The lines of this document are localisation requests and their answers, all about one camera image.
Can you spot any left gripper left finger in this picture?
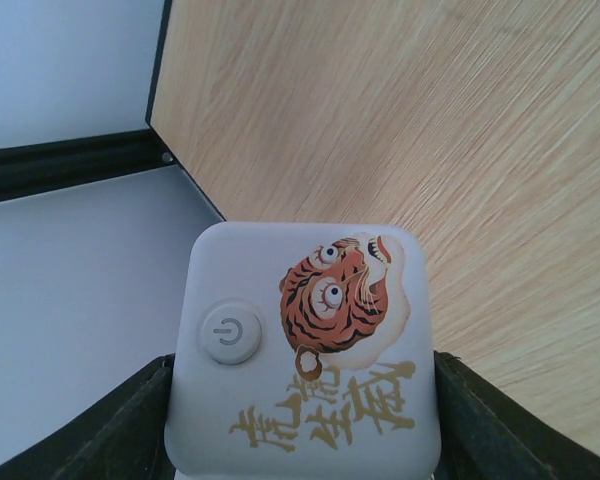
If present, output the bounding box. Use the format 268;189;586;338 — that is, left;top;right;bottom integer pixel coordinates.
0;354;176;479

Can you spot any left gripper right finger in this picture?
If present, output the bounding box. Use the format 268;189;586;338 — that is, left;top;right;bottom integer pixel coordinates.
434;352;600;479

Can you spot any white tiger cube plug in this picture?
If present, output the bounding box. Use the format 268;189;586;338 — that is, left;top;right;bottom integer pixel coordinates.
164;222;441;479

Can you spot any black frame rail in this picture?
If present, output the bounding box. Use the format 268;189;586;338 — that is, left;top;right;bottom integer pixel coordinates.
0;0;226;224

